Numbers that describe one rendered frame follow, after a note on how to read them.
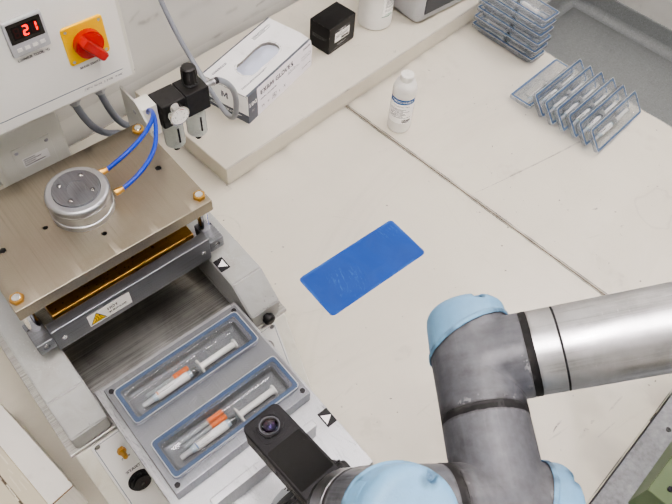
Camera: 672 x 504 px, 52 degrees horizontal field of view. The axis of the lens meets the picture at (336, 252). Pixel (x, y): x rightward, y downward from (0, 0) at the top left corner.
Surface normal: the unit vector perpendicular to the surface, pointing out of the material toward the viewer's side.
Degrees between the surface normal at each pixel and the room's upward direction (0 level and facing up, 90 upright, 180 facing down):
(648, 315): 21
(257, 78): 6
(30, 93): 90
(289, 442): 10
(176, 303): 0
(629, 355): 51
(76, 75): 90
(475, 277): 0
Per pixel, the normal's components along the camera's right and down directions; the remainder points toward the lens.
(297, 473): -0.06, -0.68
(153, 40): 0.71, 0.60
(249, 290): 0.47, -0.01
